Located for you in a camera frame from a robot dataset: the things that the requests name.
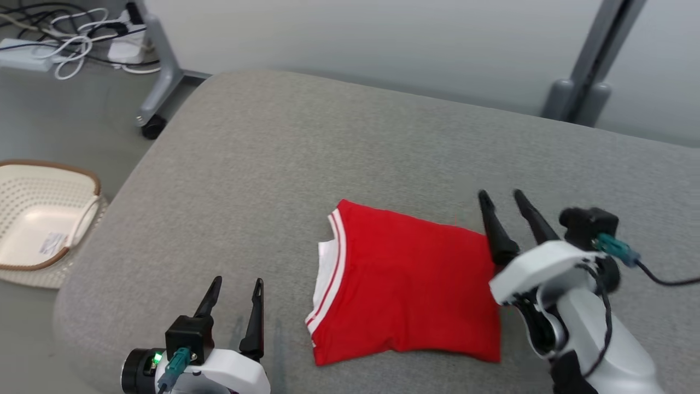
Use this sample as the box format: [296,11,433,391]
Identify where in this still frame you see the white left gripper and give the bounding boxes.
[121,276,272,394]

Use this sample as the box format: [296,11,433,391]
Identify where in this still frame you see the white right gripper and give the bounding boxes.
[477,188,622,307]

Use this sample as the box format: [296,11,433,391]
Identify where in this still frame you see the red jersey with white sleeves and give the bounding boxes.
[305,199,503,366]

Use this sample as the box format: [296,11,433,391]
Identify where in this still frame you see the cream laundry basket brown rim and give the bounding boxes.
[0,159,106,289]

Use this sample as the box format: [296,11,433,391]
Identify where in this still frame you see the grey wheeled stand leg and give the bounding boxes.
[125,0,212,140]

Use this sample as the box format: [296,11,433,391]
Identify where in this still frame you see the white power adapter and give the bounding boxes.
[107,30,147,65]

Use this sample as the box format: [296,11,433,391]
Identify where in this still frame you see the white power strip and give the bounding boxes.
[0,37,55,73]

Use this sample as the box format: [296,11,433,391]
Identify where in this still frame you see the black cable with teal connector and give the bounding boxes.
[157,347,193,394]
[593,234,700,287]

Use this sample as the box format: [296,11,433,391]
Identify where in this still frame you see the grey rounded post foot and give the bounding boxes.
[580,82,612,128]
[541,79,576,120]

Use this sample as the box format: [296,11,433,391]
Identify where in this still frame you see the grey metal partition post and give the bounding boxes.
[568,0,649,124]

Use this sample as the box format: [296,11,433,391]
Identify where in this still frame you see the white tangled cable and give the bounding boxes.
[48,8,113,81]

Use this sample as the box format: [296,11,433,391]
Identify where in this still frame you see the black tangled floor cable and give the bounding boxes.
[0,0,132,55]

